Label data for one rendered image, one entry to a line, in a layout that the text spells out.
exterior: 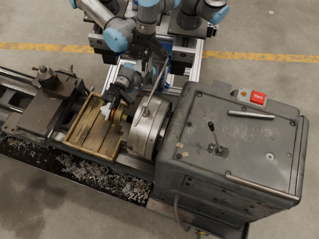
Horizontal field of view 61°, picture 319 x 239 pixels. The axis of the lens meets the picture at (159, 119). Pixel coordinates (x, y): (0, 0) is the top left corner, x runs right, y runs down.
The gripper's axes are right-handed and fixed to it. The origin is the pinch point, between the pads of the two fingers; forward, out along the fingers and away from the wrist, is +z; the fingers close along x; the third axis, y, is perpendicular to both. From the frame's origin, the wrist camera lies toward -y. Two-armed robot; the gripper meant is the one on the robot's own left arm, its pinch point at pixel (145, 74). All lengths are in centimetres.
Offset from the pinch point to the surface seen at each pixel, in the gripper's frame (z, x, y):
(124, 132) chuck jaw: 27.3, 11.7, 3.5
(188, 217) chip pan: 87, 9, -41
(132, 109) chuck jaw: 20.9, 2.0, 3.8
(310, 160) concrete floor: 107, -98, -136
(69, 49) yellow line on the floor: 94, -134, 127
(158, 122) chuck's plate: 14.4, 10.9, -12.0
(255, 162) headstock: 14, 16, -55
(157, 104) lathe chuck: 11.8, 2.6, -8.4
